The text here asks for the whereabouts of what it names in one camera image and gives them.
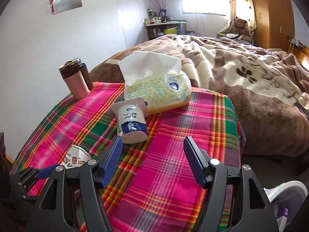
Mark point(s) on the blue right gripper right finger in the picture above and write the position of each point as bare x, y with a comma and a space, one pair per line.
197, 162

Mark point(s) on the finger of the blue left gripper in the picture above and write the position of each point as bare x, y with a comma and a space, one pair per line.
46, 172

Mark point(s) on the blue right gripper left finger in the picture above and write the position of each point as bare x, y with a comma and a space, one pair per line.
107, 162

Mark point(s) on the patterned paper cup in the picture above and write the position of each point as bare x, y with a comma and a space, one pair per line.
75, 157

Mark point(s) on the white purple long box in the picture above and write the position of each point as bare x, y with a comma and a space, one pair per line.
282, 216

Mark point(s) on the white trash bin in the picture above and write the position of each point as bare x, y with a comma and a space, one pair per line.
292, 194

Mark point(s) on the blue white wipes roll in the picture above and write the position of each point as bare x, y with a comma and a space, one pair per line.
131, 120

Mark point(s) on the pink plaid tablecloth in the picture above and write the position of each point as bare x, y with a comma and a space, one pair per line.
153, 188

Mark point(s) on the yellow tissue pack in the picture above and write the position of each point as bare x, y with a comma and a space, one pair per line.
157, 78

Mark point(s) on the pink brown tumbler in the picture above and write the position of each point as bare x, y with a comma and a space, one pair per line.
77, 78

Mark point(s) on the brown paw print blanket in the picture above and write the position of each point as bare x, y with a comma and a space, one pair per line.
266, 86

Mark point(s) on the brown teddy bear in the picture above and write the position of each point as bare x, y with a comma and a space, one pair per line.
240, 27

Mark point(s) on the wooden wardrobe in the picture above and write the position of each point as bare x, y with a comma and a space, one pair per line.
276, 29

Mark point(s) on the window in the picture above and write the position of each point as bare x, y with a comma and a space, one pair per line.
215, 7

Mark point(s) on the grey wall shelf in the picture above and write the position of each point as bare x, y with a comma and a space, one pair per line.
158, 26

